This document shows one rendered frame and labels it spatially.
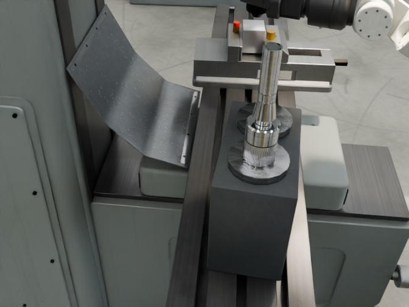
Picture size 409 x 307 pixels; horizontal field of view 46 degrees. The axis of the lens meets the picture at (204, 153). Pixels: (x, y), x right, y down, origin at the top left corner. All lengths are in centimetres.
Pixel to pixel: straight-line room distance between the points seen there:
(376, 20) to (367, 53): 270
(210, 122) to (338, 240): 45
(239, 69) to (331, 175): 34
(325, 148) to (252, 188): 60
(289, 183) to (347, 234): 59
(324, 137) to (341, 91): 188
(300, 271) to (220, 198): 22
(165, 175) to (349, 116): 193
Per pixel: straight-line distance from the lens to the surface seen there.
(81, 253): 133
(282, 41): 123
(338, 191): 117
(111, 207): 124
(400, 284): 142
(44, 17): 96
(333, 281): 142
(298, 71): 123
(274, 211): 69
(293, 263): 83
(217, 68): 121
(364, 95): 315
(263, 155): 67
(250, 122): 66
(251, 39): 121
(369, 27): 96
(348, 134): 279
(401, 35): 106
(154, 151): 110
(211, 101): 117
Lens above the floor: 161
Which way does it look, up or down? 40 degrees down
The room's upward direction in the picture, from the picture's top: 2 degrees clockwise
